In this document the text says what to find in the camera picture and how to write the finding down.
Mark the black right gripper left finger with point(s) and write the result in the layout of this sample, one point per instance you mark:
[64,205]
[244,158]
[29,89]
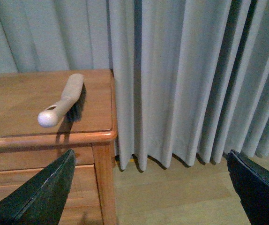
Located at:
[41,200]

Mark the beige hand brush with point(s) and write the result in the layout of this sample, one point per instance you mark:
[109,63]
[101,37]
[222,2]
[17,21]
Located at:
[69,106]

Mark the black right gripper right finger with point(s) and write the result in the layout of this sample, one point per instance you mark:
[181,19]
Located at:
[251,183]

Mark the wooden nightstand cabinet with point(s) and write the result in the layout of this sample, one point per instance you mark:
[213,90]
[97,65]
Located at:
[26,147]

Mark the light grey curtain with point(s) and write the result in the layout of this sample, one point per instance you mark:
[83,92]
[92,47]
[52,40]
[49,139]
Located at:
[192,76]

